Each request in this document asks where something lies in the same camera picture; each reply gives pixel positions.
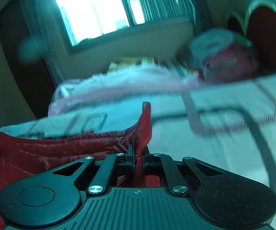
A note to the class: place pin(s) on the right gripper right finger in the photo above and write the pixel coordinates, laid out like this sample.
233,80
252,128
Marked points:
160,170

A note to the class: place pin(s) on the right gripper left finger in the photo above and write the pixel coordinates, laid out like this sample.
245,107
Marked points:
113,166

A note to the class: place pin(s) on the red quilted down jacket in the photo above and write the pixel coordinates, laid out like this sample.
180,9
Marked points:
21,158

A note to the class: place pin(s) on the white patterned bed sheet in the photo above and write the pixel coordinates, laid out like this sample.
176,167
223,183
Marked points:
204,124

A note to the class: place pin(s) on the pink folded blanket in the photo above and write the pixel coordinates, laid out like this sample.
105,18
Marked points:
130,81

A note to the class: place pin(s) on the yellow cloth near window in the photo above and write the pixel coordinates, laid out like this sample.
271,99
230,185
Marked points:
125,62

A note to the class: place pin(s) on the dark wooden door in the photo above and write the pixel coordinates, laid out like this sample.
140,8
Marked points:
27,65

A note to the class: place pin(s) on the grey-blue left curtain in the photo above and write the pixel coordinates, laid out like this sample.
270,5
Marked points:
38,16

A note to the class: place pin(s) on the grey-blue curtain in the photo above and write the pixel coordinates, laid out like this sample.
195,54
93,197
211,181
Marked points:
202,16
38,16

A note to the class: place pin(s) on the bright window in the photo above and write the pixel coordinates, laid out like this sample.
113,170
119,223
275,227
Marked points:
91,19

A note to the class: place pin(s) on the red white scalloped headboard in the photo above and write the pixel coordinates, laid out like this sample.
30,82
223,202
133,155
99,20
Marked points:
258,25

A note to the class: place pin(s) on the grey-blue right curtain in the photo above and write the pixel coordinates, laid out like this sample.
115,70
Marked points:
202,16

